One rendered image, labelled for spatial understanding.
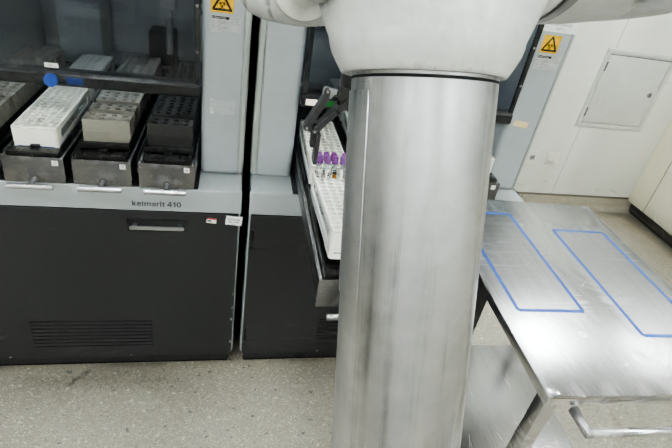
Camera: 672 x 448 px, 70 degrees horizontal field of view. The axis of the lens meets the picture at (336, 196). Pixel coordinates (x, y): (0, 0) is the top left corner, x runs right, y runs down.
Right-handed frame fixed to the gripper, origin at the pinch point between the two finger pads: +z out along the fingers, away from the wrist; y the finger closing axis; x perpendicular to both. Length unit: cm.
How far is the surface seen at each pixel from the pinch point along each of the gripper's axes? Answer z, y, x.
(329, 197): 8.3, -2.5, -3.0
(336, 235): 7.2, -3.6, -18.3
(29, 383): 97, -82, 19
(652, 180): 66, 230, 130
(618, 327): 13, 50, -36
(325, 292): 18.4, -4.5, -22.0
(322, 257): 14.3, -5.0, -16.4
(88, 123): 10, -59, 28
